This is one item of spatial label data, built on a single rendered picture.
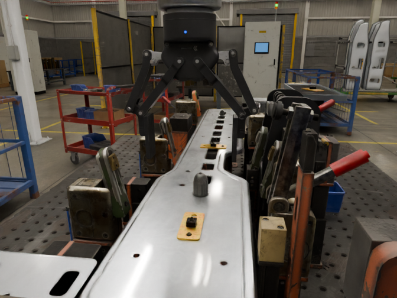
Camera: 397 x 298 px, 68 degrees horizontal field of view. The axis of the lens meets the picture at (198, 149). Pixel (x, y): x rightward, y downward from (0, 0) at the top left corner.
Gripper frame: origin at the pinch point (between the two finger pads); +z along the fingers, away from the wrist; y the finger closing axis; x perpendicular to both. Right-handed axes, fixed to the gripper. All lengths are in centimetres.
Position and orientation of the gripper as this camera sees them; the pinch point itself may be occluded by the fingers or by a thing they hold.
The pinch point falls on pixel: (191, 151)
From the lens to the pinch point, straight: 47.7
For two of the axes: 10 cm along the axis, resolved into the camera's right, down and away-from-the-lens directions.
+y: -9.9, -0.3, 1.2
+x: -1.3, 3.1, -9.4
